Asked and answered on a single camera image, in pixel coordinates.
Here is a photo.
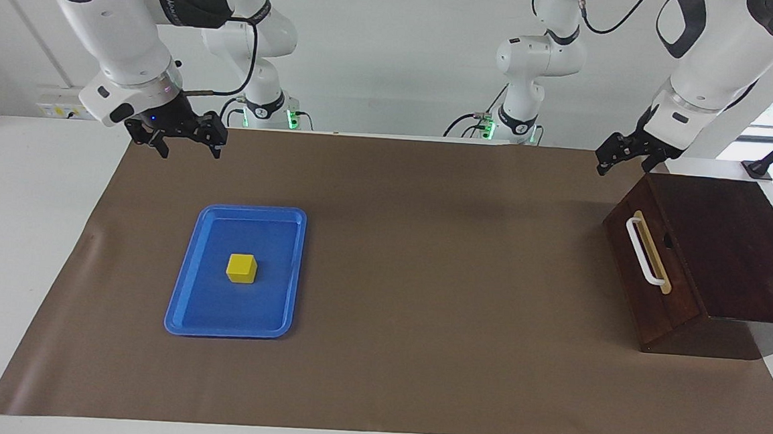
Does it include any black left base cable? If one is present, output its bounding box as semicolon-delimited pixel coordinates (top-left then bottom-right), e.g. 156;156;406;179
441;80;510;143

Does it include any brown table mat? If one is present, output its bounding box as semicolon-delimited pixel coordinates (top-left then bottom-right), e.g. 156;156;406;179
0;112;773;434

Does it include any white wall socket strip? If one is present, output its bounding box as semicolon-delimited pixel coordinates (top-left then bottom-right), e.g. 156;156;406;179
36;98;96;122

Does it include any black base cable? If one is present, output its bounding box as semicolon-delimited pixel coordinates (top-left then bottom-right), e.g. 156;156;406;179
441;80;510;143
218;95;248;129

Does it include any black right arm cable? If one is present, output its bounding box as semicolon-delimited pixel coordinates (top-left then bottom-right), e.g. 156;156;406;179
182;0;263;102

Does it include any wooden drawer with white handle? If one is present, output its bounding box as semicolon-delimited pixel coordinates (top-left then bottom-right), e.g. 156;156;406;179
596;172;715;351

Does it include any yellow block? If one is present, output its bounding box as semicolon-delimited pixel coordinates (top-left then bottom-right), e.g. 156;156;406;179
226;253;259;285

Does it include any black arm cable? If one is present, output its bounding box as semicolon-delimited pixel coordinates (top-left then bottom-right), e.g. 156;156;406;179
574;0;653;39
182;0;263;102

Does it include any black right base cable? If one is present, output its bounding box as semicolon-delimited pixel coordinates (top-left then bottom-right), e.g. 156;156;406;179
218;95;248;129

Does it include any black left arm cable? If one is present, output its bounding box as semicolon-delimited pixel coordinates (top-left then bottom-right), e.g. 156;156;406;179
574;0;653;39

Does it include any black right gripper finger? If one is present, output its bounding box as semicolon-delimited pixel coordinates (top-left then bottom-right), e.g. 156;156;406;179
192;112;230;161
143;129;171;159

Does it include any blue plastic tray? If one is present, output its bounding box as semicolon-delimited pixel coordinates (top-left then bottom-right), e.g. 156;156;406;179
163;200;309;343

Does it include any dark wooden cabinet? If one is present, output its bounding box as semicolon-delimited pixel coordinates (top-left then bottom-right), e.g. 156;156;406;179
595;169;773;362

